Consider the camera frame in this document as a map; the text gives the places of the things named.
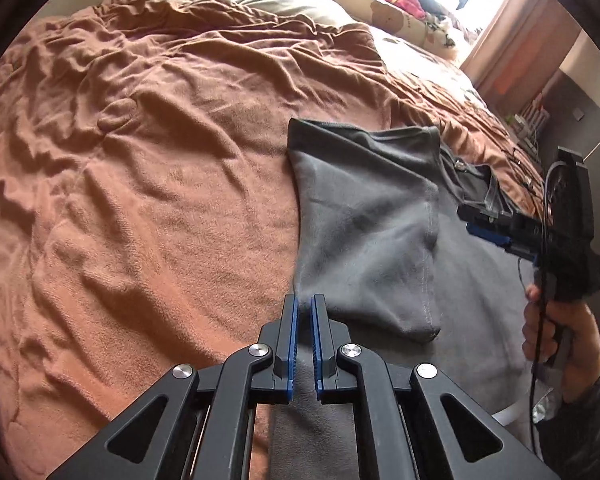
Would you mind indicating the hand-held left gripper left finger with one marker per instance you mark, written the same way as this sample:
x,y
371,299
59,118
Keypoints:
x,y
291,340

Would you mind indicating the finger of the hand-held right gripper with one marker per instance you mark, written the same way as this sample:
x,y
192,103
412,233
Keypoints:
x,y
482,212
490,236

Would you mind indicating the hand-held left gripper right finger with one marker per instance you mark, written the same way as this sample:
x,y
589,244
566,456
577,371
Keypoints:
x,y
318,340

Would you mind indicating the grey t-shirt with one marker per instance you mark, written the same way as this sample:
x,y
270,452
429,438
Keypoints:
x,y
370,220

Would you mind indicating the person's right forearm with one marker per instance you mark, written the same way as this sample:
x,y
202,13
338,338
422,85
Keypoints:
x,y
585,435

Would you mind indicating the black clothes hanger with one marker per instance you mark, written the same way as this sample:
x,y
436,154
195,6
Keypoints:
x,y
529,185
520,157

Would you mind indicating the person's right hand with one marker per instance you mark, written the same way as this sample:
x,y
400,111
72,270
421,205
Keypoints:
x,y
580,345

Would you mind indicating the white rack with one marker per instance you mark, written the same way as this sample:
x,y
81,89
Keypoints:
x,y
527,122

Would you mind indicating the pink curtain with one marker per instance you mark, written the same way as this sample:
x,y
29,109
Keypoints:
x,y
520,45

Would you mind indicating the bear print pillow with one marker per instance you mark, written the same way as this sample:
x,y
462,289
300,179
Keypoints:
x,y
405,20

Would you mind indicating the dark cloth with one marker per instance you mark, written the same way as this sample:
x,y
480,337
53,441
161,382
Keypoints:
x,y
437,2

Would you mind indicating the brown blanket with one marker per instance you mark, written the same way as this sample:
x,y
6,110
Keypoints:
x,y
130,185

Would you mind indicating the red cloth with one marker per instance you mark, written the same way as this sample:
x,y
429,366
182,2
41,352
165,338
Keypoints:
x,y
400,0

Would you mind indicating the beige duvet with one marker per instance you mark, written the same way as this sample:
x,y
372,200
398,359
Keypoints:
x,y
240,0

